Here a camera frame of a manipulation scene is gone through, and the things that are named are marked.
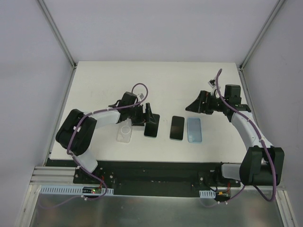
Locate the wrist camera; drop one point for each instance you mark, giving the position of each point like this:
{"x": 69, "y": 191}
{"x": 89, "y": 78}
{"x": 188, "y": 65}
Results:
{"x": 140, "y": 96}
{"x": 212, "y": 83}

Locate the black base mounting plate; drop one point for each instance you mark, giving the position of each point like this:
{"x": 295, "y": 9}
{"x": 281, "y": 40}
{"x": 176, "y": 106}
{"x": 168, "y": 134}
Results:
{"x": 162, "y": 179}

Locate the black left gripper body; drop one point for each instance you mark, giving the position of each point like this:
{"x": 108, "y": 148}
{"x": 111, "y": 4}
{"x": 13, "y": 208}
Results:
{"x": 144, "y": 116}

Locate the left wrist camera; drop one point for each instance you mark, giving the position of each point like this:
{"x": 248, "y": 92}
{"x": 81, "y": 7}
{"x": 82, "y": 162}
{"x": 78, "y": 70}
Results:
{"x": 140, "y": 96}

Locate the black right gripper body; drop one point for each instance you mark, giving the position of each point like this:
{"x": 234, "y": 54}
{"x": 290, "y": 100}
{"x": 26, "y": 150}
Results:
{"x": 203, "y": 102}

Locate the light blue phone case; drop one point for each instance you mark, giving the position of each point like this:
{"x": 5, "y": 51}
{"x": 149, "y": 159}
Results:
{"x": 194, "y": 130}

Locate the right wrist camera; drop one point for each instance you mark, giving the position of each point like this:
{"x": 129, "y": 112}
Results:
{"x": 212, "y": 83}

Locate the aluminium extrusion rail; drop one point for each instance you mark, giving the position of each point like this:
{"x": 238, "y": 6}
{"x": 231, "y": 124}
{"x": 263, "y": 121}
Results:
{"x": 52, "y": 175}

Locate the right white cable duct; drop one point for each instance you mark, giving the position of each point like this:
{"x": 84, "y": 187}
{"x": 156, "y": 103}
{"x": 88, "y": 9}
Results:
{"x": 207, "y": 194}

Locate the right aluminium frame post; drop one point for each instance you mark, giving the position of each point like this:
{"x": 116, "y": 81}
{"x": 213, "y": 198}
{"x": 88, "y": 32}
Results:
{"x": 273, "y": 14}

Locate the aluminium frame post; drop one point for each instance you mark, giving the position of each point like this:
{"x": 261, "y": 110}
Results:
{"x": 55, "y": 30}
{"x": 273, "y": 14}

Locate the left white cable duct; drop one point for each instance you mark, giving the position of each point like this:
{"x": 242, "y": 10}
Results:
{"x": 75, "y": 190}

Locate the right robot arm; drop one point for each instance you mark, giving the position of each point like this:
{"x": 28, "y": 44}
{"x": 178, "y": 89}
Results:
{"x": 263, "y": 163}

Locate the white cable duct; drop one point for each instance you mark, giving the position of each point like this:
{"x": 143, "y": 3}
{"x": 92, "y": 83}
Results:
{"x": 75, "y": 190}
{"x": 207, "y": 194}

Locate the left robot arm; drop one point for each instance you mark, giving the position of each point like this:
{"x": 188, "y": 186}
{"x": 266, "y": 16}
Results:
{"x": 76, "y": 132}

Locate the clear transparent phone case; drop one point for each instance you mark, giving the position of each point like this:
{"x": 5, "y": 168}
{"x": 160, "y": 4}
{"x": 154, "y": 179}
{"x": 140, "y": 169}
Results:
{"x": 124, "y": 133}

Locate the left aluminium frame post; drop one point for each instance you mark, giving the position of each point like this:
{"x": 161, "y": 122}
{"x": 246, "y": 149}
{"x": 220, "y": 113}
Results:
{"x": 55, "y": 30}

